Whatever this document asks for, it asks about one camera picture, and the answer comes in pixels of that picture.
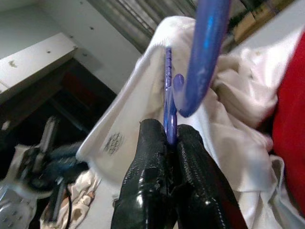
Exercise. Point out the cream shirt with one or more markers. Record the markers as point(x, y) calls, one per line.
point(81, 202)

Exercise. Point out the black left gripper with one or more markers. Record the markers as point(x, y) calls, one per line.
point(52, 164)

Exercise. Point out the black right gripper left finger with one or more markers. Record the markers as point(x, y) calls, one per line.
point(147, 179)

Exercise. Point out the white polo shirt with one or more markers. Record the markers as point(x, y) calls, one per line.
point(124, 114)

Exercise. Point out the blue plastic hanger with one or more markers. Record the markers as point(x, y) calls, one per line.
point(205, 59)

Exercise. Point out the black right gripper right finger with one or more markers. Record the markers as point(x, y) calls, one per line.
point(200, 186)

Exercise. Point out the red shirt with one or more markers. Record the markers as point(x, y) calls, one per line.
point(290, 119)

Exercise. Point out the cream buttoned jacket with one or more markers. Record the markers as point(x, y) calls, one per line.
point(245, 81)

